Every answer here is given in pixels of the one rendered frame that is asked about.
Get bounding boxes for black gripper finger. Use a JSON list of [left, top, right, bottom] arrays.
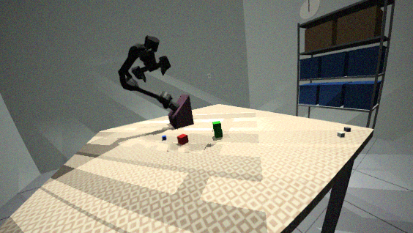
[[134, 69, 146, 83], [159, 59, 169, 75]]

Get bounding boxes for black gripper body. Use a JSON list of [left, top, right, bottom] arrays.
[[131, 56, 171, 79]]

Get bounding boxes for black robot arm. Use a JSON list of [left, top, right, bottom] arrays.
[[118, 35, 179, 113]]

